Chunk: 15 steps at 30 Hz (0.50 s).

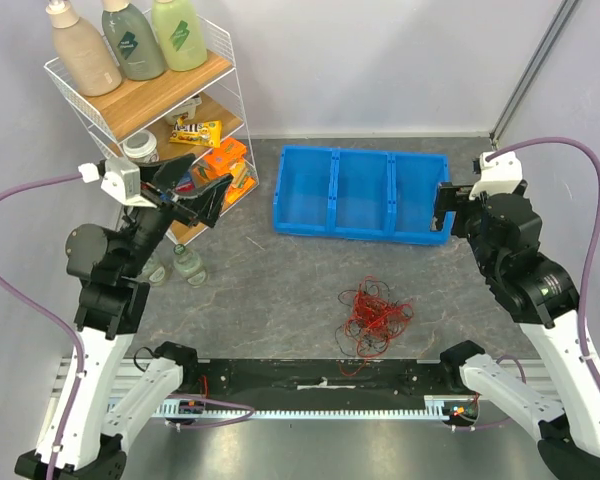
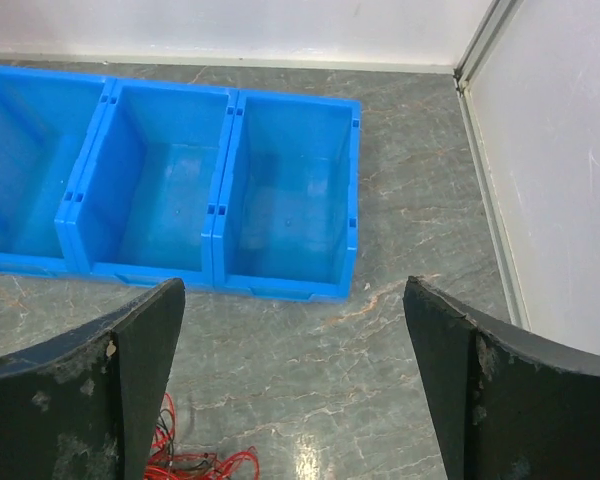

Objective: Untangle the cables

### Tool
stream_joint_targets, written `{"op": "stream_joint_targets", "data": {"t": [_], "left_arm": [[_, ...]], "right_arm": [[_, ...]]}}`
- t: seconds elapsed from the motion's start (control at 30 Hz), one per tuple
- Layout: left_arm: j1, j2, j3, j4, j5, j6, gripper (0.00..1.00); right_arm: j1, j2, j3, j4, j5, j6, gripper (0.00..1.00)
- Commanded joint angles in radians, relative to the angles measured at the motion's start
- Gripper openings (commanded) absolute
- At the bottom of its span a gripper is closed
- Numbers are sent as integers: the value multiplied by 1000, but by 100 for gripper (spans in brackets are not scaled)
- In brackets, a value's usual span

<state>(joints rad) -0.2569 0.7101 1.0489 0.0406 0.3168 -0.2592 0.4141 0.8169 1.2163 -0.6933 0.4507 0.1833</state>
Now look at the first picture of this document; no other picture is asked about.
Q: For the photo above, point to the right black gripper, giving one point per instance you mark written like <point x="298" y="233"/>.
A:
<point x="460" y="195"/>

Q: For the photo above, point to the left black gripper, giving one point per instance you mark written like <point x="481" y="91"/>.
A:
<point x="167" y="174"/>

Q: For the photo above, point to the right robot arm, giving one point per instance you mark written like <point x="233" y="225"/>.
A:
<point x="503" y="232"/>

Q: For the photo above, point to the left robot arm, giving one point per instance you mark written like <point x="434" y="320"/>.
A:
<point x="87" y="437"/>

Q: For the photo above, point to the blue snack packet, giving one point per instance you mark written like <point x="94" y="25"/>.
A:
<point x="185" y="184"/>

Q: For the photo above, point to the orange snack boxes stack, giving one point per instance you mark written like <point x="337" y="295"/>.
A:
<point x="228" y="158"/>

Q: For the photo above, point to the yellow candy bag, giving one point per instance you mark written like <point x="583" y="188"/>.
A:
<point x="206" y="134"/>

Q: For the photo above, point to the blue three-compartment bin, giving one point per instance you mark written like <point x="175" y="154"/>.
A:
<point x="354" y="194"/>

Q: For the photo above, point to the white paper cup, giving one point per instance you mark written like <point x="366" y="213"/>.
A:
<point x="141" y="147"/>

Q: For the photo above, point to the right glass bottle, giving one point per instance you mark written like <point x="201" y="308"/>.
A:
<point x="189" y="265"/>

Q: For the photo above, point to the glass bottle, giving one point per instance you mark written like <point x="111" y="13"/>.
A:
<point x="189" y="265"/>
<point x="155" y="271"/>

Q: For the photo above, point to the white tub container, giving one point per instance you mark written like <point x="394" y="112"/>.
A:
<point x="186" y="110"/>

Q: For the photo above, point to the left glass bottle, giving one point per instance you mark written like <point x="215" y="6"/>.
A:
<point x="155" y="271"/>

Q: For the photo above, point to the aluminium corner profile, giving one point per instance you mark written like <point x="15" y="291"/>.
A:
<point x="565" y="11"/>

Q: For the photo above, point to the dark green pump bottle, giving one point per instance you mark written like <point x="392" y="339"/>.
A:
<point x="132" y="40"/>

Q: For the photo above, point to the beige pump bottle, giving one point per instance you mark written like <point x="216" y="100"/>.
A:
<point x="82" y="50"/>

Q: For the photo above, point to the light green pump bottle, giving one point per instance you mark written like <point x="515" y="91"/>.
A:
<point x="178" y="31"/>

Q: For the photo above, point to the white wire shelf rack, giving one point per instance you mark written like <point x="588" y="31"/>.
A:
<point x="112" y="118"/>

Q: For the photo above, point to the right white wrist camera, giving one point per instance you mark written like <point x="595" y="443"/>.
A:
<point x="500" y="175"/>

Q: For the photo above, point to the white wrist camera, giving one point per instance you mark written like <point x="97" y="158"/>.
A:
<point x="500" y="175"/>
<point x="121" y="180"/>

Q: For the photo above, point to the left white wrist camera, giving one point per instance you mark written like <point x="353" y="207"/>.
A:
<point x="121" y="180"/>

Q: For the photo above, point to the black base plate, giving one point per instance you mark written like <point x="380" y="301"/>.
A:
<point x="323" y="384"/>

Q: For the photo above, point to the slotted cable duct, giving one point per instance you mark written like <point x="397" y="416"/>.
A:
<point x="182" y="409"/>

